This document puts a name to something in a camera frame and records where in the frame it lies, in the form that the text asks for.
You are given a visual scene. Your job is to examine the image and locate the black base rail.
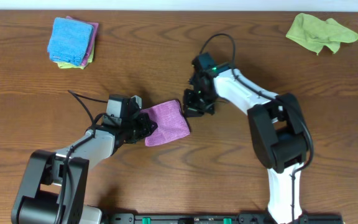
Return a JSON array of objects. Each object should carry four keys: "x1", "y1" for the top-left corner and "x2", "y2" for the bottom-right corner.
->
[{"x1": 101, "y1": 213, "x2": 344, "y2": 224}]

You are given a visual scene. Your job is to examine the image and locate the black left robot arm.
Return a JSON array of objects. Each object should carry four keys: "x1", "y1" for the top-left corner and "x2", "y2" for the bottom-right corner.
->
[{"x1": 11, "y1": 95, "x2": 157, "y2": 224}]

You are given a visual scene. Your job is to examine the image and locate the folded light green cloth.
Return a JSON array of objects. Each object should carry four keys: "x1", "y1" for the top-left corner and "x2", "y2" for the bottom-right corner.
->
[{"x1": 56, "y1": 46, "x2": 94, "y2": 70}]

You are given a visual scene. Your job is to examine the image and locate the folded blue cloth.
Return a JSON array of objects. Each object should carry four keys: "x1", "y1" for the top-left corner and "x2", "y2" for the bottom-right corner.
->
[{"x1": 47, "y1": 17, "x2": 93, "y2": 66}]

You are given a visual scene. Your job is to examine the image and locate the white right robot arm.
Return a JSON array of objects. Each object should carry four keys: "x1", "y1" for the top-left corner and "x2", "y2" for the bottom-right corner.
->
[{"x1": 183, "y1": 53, "x2": 314, "y2": 223}]

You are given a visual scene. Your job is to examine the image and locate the folded purple cloth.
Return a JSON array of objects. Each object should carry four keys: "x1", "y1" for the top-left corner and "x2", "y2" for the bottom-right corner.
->
[{"x1": 65, "y1": 17, "x2": 99, "y2": 66}]

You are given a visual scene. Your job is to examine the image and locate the pink-purple microfiber cloth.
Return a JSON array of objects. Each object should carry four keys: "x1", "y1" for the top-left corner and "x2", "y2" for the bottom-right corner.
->
[{"x1": 141, "y1": 100, "x2": 190, "y2": 147}]

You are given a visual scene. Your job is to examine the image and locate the crumpled green cloth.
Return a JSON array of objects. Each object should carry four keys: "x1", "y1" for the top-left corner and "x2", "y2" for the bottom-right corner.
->
[{"x1": 286, "y1": 13, "x2": 358, "y2": 55}]

